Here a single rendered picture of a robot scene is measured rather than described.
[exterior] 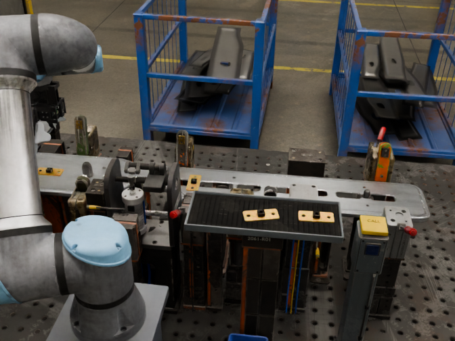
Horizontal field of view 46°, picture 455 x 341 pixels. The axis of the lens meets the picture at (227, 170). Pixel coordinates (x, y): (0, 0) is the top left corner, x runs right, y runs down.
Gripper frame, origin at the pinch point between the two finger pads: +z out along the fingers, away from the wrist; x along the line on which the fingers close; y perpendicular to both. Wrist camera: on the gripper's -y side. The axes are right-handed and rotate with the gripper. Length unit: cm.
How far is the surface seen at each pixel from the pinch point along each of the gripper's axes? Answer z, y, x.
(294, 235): -5, 77, -40
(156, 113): 94, -14, 199
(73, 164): 11.4, 5.9, 5.5
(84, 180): 0.9, 18.6, -17.3
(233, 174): 11, 59, 7
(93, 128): 7.0, 7.7, 21.6
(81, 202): 4.6, 19.2, -22.7
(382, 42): 51, 142, 250
